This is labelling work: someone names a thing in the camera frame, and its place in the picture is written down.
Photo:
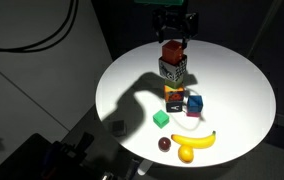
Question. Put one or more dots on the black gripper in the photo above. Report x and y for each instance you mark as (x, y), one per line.
(175, 20)

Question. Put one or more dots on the orange block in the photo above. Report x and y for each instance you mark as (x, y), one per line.
(172, 51)

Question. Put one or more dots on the green and yellow stacked block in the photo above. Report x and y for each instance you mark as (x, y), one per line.
(174, 83)

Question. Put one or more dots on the pink flat block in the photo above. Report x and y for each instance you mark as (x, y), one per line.
(193, 114)

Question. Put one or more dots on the black and white patterned cube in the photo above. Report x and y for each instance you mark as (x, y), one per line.
(168, 70)

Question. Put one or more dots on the orange patterned cube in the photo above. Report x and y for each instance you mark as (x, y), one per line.
(173, 95)

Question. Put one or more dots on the small black lettered cube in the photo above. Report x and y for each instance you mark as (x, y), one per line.
(174, 107)

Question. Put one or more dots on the blue cube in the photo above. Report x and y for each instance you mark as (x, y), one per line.
(194, 104)

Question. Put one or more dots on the gray cube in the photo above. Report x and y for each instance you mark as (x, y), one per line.
(118, 128)

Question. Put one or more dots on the yellow banana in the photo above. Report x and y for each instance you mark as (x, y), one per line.
(193, 141)

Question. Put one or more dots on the dark red plum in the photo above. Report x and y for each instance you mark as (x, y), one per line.
(164, 144)

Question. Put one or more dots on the yellow lemon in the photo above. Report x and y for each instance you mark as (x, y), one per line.
(185, 155)

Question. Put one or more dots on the black equipment stand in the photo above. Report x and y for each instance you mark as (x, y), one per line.
(72, 160)

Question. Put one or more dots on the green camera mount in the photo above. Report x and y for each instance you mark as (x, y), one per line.
(160, 2)

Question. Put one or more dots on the white table pedestal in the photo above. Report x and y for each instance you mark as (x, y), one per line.
(144, 167)

